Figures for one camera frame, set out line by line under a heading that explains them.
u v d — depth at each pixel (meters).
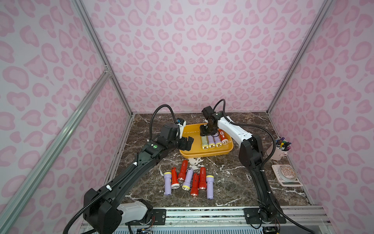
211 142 0.98
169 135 0.57
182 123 0.67
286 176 0.84
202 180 0.82
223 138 0.99
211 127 0.82
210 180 0.83
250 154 0.60
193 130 1.13
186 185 0.80
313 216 0.74
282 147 0.85
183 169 0.87
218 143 0.98
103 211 0.37
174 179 0.84
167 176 0.84
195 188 0.80
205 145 0.97
